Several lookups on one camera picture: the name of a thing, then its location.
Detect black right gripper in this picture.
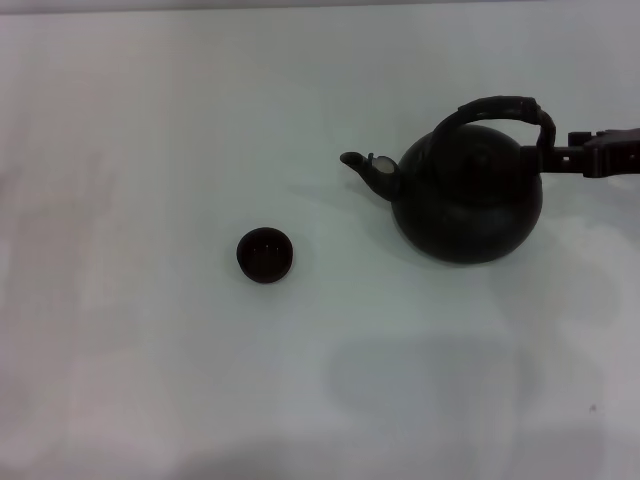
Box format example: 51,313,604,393
519,126,640,180

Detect black teapot with arched handle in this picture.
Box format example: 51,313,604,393
339,95,558,267

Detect small dark round teacup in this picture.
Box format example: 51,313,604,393
234,226,295,286

